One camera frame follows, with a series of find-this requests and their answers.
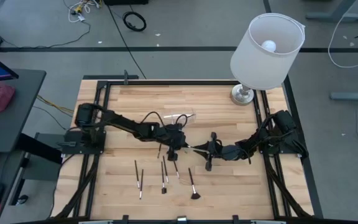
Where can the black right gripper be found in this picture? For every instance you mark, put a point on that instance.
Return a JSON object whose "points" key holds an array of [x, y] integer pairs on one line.
{"points": [[212, 155]]}

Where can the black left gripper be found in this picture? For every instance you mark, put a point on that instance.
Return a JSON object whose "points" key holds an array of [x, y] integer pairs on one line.
{"points": [[172, 137]]}

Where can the black fan makeup brush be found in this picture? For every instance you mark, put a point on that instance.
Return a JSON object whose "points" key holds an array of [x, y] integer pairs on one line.
{"points": [[191, 180]]}

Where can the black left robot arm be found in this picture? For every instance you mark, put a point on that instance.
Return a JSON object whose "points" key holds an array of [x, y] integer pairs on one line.
{"points": [[120, 123]]}

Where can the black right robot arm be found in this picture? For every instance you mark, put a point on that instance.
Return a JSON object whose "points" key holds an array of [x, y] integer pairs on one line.
{"points": [[278, 130]]}

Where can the clear plastic bag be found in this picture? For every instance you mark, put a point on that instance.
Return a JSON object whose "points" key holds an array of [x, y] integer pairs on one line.
{"points": [[192, 118]]}

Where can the white table lamp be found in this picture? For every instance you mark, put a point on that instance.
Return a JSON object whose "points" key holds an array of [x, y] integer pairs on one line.
{"points": [[259, 68]]}

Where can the black desk support beam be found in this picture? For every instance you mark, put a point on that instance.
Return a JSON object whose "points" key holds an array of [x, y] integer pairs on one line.
{"points": [[39, 149]]}

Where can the black floor box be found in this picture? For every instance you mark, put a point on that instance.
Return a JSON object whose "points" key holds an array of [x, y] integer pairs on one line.
{"points": [[126, 2]]}

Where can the black side desk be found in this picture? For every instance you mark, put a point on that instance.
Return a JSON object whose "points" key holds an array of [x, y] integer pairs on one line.
{"points": [[26, 99]]}

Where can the gray desk leg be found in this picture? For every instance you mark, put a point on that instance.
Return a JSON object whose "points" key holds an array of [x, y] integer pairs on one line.
{"points": [[331, 15]]}

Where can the black frame clamp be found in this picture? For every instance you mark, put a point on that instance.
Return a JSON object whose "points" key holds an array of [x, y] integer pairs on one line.
{"points": [[125, 219], [235, 219]]}

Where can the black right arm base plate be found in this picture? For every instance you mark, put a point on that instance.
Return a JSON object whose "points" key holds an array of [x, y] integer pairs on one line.
{"points": [[300, 149]]}

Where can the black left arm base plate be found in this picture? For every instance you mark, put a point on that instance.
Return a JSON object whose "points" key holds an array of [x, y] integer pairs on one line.
{"points": [[73, 146]]}

